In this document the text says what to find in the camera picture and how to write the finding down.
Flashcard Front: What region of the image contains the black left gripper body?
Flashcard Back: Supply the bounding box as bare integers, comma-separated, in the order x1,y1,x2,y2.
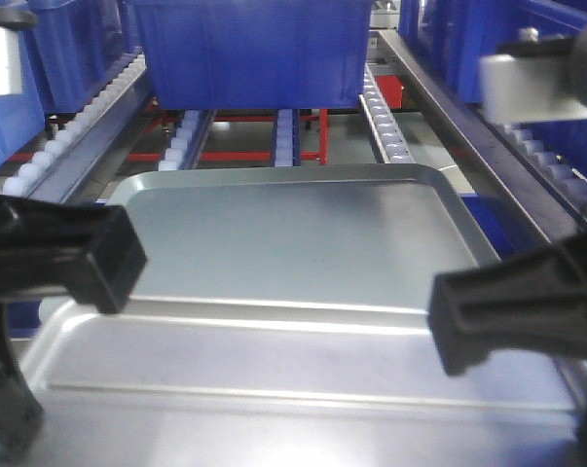
0,195,147,314

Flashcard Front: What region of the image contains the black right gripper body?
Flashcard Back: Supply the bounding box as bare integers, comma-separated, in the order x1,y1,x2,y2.
427,233,587,376

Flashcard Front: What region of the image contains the ribbed silver metal tray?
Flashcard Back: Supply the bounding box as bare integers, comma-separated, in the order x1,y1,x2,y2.
22,300,579,466

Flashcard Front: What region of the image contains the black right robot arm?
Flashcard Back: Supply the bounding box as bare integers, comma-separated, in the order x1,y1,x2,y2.
427,231,587,466

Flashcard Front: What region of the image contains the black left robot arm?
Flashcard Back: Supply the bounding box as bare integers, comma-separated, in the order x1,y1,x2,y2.
0,195,147,458

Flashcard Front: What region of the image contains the blue bin left shelf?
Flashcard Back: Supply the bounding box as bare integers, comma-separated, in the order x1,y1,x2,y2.
25,0,141,114

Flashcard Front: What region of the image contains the blue bin shelf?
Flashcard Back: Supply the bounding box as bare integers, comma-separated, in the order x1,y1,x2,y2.
397,1,587,178
25,0,141,114

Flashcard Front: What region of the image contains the large grey metal tray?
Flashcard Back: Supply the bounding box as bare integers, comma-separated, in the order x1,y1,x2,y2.
110,163,498,309

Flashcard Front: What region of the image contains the blue bin right shelf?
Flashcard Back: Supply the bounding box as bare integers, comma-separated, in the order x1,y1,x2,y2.
397,1,587,178

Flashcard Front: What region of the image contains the far left roller track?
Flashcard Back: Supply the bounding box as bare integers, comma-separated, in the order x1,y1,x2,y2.
1,54,146,198

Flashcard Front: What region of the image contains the far right roller track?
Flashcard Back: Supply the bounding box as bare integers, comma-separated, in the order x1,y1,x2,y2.
495,124,587,220

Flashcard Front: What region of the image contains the blue bin upper left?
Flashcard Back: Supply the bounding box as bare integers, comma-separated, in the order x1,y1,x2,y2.
0,2,44,165

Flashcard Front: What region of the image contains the left white roller track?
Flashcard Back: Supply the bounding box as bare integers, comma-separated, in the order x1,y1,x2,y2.
157,110,216,171

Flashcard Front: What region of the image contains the white roller track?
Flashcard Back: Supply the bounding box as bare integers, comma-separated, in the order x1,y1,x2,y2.
157,110,216,171
359,65,415,163
272,109,301,167

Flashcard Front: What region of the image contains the right white roller track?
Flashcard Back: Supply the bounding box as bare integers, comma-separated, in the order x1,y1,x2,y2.
359,65,415,163

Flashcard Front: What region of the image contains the large blue bin centre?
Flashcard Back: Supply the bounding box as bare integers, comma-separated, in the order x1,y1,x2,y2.
131,1,372,110

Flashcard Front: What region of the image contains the centre white roller track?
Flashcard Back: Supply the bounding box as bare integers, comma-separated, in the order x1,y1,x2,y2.
272,109,301,167

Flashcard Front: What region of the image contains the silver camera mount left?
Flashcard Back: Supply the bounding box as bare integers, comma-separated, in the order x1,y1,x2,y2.
0,6,38,96

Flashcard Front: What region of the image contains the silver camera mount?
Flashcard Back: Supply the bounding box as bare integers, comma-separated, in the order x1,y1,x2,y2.
480,26,587,125
0,6,38,96

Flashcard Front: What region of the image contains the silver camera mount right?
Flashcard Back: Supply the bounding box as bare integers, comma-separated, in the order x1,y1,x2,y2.
480,26,587,125

